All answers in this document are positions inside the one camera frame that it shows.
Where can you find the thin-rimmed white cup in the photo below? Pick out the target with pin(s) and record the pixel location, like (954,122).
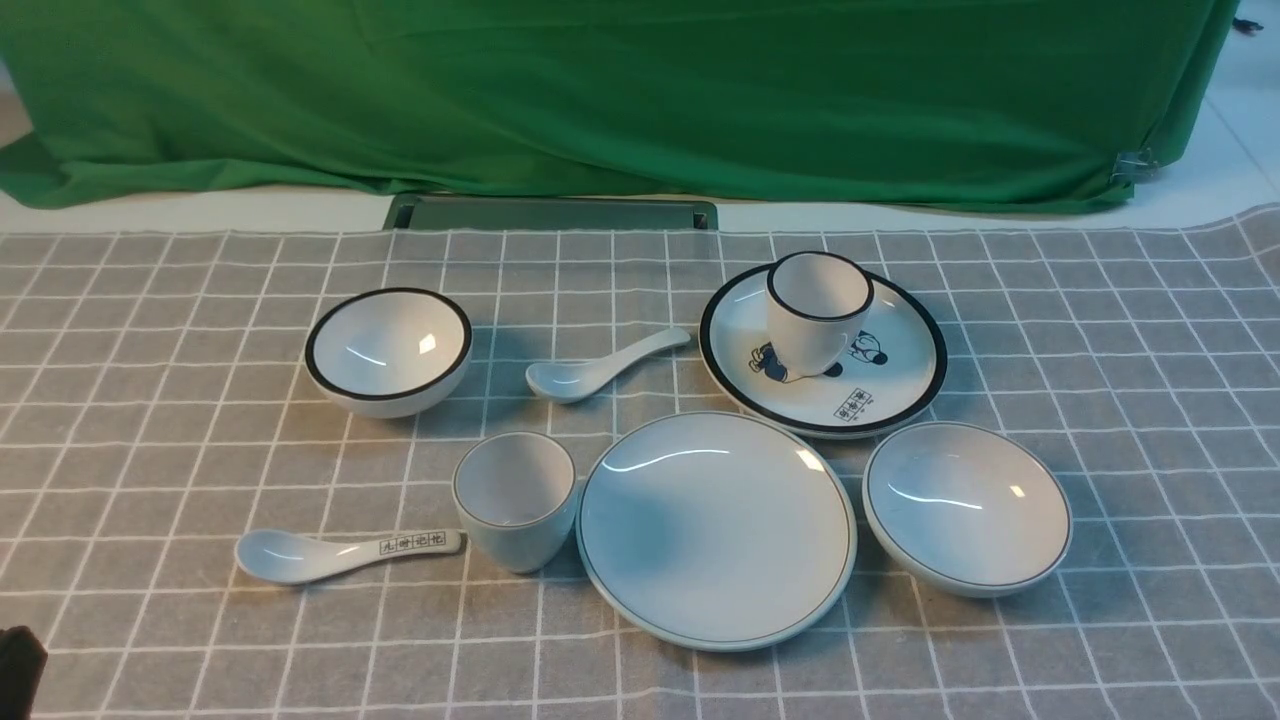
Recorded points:
(517,498)

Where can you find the thin-rimmed white bowl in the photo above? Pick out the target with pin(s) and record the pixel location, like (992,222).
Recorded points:
(965,509)

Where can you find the plain white ceramic spoon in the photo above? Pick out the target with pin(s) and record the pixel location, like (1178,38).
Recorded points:
(568,383)

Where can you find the large thin-rimmed white plate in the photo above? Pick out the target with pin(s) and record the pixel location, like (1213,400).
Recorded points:
(716,531)

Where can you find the black-rimmed white cup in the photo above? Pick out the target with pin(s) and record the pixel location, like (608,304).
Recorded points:
(817,303)

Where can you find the black-rimmed white bowl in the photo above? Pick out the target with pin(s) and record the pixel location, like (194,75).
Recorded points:
(390,353)

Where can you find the black-rimmed cartoon plate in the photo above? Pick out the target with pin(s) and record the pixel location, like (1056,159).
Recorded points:
(886,376)

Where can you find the white spoon with characters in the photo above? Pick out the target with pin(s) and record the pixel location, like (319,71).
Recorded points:
(286,558)

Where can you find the green backdrop cloth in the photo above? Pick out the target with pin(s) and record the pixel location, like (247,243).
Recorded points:
(983,106)

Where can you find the metal clip on backdrop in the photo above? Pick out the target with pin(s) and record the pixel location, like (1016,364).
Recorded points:
(1134,167)

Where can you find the grey metal cable tray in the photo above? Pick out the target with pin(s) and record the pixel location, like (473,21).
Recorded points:
(434,212)

